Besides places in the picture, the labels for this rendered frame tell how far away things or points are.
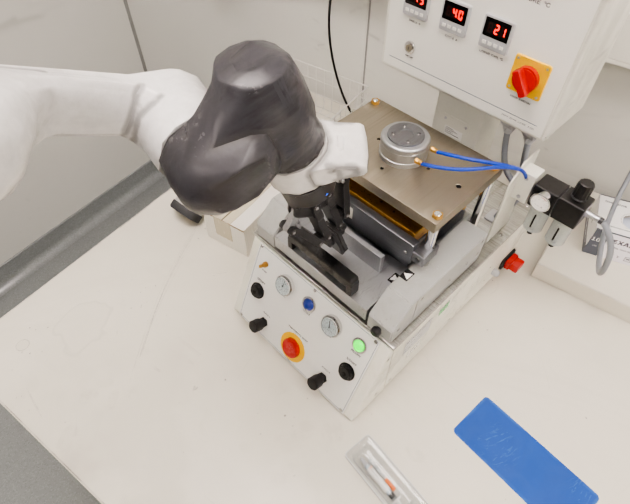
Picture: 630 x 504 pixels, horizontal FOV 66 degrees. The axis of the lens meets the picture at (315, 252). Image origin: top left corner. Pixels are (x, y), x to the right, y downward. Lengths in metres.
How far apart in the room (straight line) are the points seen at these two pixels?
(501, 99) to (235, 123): 0.48
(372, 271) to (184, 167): 0.43
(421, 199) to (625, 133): 0.66
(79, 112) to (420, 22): 0.56
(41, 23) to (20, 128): 1.60
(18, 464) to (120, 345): 0.93
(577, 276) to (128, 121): 0.93
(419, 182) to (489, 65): 0.20
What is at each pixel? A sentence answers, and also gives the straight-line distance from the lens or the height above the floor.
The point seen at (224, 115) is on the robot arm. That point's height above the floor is 1.35.
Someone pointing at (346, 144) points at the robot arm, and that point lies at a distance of 0.58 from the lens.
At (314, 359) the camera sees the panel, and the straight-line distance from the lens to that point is 0.92.
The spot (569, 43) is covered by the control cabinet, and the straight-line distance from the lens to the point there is 0.77.
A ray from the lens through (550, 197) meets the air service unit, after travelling 0.86.
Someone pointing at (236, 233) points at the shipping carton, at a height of 0.82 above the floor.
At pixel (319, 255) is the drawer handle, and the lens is 0.79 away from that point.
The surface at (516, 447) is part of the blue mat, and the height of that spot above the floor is 0.75.
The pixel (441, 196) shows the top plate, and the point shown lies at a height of 1.11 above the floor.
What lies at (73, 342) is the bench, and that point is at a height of 0.75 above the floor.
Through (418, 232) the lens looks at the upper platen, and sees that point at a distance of 0.78.
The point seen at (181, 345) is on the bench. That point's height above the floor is 0.75.
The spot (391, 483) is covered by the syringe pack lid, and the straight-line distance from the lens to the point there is 0.89.
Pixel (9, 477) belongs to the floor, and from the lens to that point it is 1.93.
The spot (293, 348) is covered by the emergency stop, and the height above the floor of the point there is 0.80.
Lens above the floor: 1.63
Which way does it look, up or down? 51 degrees down
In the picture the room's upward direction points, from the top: straight up
